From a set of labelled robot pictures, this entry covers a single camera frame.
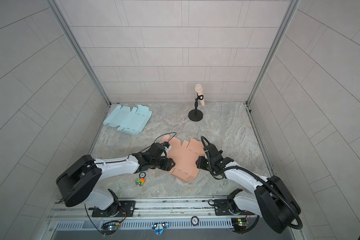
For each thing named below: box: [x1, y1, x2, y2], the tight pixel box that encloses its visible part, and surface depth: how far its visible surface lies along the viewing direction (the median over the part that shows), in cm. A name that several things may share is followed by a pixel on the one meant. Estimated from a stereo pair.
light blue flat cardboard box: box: [103, 104, 153, 135], surface depth 108 cm
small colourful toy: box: [134, 177, 146, 187], surface depth 80 cm
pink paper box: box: [160, 135, 206, 183], surface depth 88 cm
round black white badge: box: [191, 215, 200, 226], surface depth 69 cm
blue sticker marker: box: [151, 222, 169, 236], surface depth 67 cm
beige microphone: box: [195, 83, 205, 107], surface depth 91 cm
